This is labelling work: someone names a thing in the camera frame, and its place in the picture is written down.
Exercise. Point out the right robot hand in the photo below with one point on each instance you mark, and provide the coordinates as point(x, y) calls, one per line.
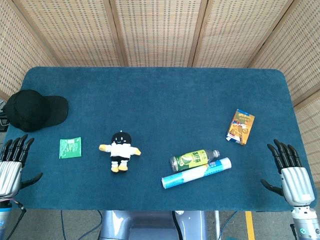
point(295, 177)

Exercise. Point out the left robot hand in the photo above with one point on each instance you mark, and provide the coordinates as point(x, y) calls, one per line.
point(10, 170)

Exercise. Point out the black and white plush toy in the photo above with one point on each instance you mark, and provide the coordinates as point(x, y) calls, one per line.
point(119, 152)

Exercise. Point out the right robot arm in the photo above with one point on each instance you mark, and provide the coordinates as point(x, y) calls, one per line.
point(306, 222)

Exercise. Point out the green snack packet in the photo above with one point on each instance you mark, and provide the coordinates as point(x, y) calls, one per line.
point(70, 147)

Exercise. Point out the black baseball cap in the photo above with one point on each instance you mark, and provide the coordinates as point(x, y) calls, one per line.
point(35, 110)

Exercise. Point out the yellow floor tape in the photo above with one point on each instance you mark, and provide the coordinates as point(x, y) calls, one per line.
point(250, 226)

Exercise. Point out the orange carton box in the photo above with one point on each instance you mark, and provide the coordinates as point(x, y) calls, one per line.
point(240, 126)

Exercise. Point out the white and blue roll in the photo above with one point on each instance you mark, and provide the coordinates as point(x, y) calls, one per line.
point(196, 173)

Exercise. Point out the green label plastic bottle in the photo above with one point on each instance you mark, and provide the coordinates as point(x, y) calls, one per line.
point(191, 159)

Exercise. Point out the blue table mat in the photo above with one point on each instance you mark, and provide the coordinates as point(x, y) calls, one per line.
point(160, 140)

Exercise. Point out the grey robot torso base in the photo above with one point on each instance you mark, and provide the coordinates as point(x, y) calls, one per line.
point(152, 225)

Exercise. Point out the woven bamboo folding screen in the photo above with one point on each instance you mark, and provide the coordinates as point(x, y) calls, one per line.
point(160, 32)

